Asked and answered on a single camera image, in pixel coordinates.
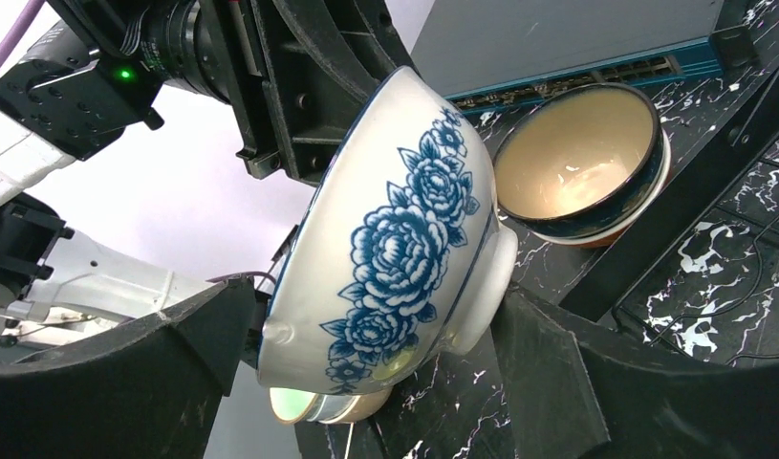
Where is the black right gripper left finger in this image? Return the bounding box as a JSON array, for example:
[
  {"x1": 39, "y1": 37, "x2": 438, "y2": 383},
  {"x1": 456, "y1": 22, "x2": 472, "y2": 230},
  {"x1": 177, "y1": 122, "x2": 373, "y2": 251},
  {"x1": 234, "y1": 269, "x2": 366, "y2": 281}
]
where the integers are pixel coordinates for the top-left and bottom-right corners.
[{"x1": 0, "y1": 278, "x2": 256, "y2": 458}]

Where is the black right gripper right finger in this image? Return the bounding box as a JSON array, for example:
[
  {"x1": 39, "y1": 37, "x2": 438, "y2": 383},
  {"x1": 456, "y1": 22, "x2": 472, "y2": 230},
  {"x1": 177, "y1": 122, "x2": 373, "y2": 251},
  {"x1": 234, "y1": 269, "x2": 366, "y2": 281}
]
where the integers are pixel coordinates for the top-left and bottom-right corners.
[{"x1": 492, "y1": 288, "x2": 779, "y2": 458}]

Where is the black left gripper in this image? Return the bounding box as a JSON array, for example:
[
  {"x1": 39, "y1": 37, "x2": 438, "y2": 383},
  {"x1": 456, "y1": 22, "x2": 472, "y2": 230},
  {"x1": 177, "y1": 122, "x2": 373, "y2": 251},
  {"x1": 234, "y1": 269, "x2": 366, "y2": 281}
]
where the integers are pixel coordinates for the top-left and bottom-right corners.
[{"x1": 47, "y1": 0, "x2": 419, "y2": 188}]

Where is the black wire dish rack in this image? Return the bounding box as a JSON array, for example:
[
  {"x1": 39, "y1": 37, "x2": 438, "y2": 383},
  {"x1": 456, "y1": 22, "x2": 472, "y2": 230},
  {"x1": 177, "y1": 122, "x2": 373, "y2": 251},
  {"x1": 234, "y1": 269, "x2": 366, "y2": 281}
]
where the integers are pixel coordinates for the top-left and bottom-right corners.
[{"x1": 560, "y1": 65, "x2": 779, "y2": 368}]

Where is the blue floral white bowl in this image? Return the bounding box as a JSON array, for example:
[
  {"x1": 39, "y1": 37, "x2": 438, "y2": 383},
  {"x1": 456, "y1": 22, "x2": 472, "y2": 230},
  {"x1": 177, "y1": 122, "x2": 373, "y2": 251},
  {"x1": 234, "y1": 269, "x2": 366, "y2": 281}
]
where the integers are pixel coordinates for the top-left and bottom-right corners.
[{"x1": 256, "y1": 67, "x2": 518, "y2": 395}]

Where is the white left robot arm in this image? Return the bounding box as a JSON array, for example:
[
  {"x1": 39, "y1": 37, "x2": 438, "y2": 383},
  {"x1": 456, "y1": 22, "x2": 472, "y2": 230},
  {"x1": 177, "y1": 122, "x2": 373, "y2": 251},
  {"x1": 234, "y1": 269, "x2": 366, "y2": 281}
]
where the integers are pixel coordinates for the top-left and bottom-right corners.
[{"x1": 0, "y1": 1, "x2": 411, "y2": 326}]

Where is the celadon green bowl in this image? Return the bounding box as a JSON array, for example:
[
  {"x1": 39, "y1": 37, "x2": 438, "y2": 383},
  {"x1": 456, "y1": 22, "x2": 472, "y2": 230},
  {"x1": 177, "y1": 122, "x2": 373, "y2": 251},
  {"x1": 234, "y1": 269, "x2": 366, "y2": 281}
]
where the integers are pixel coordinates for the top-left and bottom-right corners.
[{"x1": 269, "y1": 385, "x2": 393, "y2": 425}]

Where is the grey blue network switch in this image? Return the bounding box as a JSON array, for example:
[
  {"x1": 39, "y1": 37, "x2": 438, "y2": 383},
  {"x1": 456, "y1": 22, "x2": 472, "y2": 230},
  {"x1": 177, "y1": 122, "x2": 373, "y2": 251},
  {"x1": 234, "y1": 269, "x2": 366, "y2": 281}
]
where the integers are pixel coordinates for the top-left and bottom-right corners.
[{"x1": 411, "y1": 0, "x2": 756, "y2": 114}]

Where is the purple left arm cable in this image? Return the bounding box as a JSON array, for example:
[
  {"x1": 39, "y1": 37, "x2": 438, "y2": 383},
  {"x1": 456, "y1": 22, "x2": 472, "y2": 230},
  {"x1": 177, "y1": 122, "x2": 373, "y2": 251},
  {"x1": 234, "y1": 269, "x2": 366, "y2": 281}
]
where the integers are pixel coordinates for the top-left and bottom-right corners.
[{"x1": 0, "y1": 0, "x2": 47, "y2": 87}]

